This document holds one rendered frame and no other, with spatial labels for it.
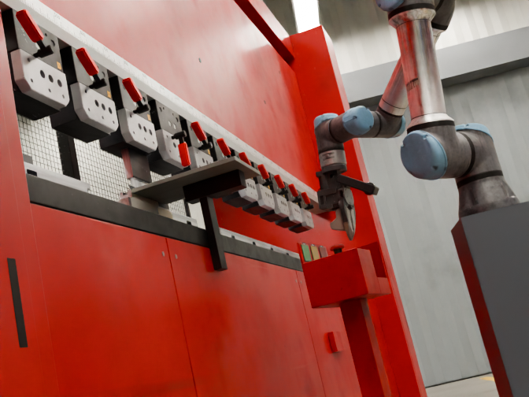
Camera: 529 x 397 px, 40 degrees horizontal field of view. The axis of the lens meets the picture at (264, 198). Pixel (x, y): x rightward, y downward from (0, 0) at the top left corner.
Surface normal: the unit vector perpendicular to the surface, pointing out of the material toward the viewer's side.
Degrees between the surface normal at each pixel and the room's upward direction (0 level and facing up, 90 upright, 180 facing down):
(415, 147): 98
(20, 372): 90
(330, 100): 90
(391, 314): 90
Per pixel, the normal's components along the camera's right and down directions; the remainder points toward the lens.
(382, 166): 0.05, -0.25
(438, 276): -0.28, -0.17
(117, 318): 0.93, -0.28
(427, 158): -0.79, 0.18
